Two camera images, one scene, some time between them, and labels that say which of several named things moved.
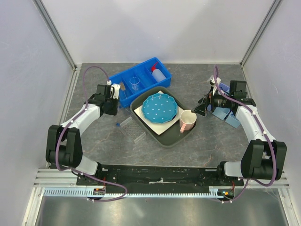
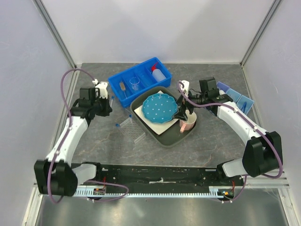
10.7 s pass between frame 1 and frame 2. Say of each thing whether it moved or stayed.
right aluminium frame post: stayed
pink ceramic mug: stayed
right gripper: moved
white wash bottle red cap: stayed
